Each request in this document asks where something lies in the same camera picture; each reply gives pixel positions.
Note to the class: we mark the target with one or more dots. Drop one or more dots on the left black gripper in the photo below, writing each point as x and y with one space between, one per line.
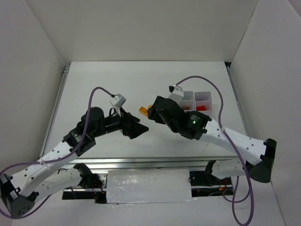
127 125

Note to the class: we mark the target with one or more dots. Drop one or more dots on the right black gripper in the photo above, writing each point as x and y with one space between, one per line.
157 110

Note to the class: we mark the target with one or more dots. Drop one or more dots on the orange lego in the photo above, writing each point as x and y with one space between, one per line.
144 111

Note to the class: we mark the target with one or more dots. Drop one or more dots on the red rectangular lego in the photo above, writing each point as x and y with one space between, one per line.
201 108

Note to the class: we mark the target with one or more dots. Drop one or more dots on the white divided container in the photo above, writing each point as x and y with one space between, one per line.
188 100
204 98

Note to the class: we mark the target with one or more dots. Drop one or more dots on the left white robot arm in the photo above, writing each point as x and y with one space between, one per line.
20 191

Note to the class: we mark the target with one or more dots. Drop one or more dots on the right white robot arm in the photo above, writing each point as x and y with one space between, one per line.
257 155

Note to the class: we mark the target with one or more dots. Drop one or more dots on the white foil sheet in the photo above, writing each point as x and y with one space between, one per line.
148 186

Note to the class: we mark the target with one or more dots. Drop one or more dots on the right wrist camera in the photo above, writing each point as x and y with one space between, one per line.
176 93

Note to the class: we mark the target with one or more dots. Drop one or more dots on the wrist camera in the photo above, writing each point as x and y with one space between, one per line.
176 93
117 102

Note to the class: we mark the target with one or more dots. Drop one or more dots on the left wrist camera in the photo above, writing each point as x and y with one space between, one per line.
117 102

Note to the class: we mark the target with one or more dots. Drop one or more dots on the aluminium front rail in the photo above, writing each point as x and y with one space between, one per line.
147 163

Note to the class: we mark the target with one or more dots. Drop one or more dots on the aluminium rail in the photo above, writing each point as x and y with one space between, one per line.
55 108
235 82
147 163

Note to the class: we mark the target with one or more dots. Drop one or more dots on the left aluminium rail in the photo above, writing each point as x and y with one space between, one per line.
55 108

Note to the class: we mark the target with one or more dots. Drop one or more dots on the right aluminium rail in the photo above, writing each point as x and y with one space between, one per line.
235 82

